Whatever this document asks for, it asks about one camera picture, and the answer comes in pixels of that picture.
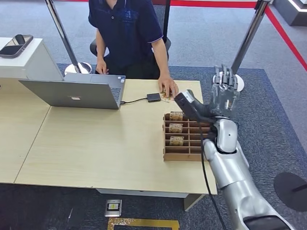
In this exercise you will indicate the dark display platform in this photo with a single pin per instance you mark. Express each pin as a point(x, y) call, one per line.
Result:
point(295, 19)

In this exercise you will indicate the grey laptop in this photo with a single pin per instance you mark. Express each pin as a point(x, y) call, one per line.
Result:
point(72, 95)

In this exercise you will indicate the patterned card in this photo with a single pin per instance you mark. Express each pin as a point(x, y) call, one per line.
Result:
point(168, 99)
point(176, 141)
point(176, 116)
point(175, 128)

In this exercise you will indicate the person's left forearm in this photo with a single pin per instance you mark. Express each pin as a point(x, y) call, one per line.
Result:
point(161, 57)

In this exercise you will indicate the person's right hand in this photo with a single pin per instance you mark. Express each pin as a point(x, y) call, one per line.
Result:
point(101, 67)

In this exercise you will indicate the chrome stanchion post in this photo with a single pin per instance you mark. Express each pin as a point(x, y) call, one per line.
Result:
point(252, 28)
point(62, 35)

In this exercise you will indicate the white cabinet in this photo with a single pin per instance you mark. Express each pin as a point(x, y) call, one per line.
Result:
point(35, 63)

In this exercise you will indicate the red barrier belt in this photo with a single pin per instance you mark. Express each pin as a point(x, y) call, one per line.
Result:
point(285, 39)
point(211, 4)

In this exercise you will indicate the wooden slotted card rack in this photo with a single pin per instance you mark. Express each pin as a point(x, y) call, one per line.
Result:
point(177, 156)

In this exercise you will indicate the black office chair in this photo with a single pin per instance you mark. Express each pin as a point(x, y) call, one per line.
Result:
point(166, 19)

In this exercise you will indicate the small black card reader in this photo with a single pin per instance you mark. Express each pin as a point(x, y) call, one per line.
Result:
point(153, 97)

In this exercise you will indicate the person's left hand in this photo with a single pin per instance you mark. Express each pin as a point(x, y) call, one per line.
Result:
point(168, 85)

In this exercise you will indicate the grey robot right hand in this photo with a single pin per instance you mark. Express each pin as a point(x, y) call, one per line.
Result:
point(225, 95)

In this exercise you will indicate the person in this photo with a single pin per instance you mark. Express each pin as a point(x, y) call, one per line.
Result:
point(127, 31)

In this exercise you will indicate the metal floor socket box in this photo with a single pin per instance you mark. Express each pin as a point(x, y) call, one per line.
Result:
point(113, 208)

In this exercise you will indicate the black round stand base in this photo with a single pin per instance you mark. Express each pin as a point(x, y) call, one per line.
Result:
point(287, 190)

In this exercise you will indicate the person's right forearm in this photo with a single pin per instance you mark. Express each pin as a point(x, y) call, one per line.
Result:
point(101, 47)

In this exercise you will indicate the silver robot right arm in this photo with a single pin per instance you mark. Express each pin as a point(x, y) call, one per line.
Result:
point(230, 177)

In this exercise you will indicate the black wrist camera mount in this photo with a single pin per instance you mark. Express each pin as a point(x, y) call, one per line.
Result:
point(191, 108)

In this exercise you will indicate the dark flat tray device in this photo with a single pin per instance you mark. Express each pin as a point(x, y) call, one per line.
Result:
point(9, 50)

